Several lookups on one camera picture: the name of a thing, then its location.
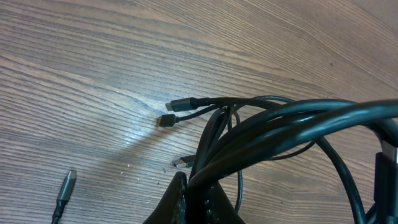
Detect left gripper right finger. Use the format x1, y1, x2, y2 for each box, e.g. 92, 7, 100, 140
206, 184, 245, 224

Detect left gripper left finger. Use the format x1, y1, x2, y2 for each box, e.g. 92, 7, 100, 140
144, 171, 187, 224

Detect thick black USB cable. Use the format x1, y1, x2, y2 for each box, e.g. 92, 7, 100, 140
164, 96, 398, 224

